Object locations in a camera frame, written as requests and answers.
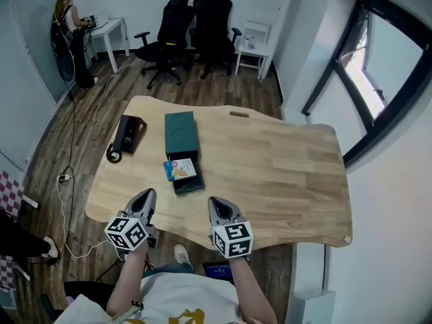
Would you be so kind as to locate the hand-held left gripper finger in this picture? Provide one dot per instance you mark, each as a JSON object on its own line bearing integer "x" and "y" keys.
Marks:
{"x": 139, "y": 201}
{"x": 152, "y": 206}

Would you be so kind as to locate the person's right forearm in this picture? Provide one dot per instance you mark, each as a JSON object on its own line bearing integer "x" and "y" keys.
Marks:
{"x": 249, "y": 292}

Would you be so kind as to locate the small white side table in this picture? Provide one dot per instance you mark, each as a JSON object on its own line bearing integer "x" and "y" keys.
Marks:
{"x": 253, "y": 54}

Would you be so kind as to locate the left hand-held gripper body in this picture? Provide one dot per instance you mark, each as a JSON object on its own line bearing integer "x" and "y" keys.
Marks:
{"x": 126, "y": 235}

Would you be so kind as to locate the black office chair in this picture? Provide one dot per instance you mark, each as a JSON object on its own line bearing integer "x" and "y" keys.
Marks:
{"x": 212, "y": 22}
{"x": 173, "y": 29}

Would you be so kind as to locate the person's blue jeans leg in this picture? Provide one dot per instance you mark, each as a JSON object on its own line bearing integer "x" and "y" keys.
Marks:
{"x": 168, "y": 268}

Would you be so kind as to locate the white power strip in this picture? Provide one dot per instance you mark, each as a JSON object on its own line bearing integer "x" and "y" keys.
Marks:
{"x": 65, "y": 177}

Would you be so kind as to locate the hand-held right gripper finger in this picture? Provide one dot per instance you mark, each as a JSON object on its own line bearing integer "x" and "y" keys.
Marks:
{"x": 213, "y": 214}
{"x": 229, "y": 213}

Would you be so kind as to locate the white floor appliance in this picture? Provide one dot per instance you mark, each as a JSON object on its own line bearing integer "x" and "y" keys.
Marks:
{"x": 312, "y": 307}

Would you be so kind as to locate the white desk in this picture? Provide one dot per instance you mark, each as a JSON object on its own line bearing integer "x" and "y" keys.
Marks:
{"x": 108, "y": 29}

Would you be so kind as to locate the pink checkered cloth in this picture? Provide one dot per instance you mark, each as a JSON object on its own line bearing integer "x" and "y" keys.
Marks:
{"x": 10, "y": 194}
{"x": 6, "y": 272}

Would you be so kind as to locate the black desk device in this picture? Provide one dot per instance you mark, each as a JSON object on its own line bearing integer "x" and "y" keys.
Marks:
{"x": 127, "y": 135}

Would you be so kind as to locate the black floor fan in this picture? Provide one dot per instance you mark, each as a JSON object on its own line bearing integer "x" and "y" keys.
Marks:
{"x": 65, "y": 67}

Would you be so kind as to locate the person's white shoe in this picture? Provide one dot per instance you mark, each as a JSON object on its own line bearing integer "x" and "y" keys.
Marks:
{"x": 182, "y": 255}

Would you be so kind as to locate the person's left forearm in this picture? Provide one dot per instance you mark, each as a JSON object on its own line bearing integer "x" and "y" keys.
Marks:
{"x": 126, "y": 278}

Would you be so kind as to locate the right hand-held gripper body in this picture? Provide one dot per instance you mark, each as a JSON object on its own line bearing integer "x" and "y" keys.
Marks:
{"x": 233, "y": 240}

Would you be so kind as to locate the tablet with blue screen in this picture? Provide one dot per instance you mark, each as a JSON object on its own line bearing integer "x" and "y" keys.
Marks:
{"x": 218, "y": 271}

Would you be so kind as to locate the person's white printed shirt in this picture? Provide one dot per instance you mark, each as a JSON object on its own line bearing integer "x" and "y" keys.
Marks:
{"x": 182, "y": 299}

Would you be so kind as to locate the dark green drawer box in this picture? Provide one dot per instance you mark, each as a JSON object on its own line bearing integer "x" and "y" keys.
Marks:
{"x": 180, "y": 130}

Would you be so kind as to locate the white and blue printed packet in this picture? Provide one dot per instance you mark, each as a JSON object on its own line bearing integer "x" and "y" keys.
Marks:
{"x": 180, "y": 169}

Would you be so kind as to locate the black window frame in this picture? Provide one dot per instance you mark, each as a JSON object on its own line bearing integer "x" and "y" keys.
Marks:
{"x": 398, "y": 113}

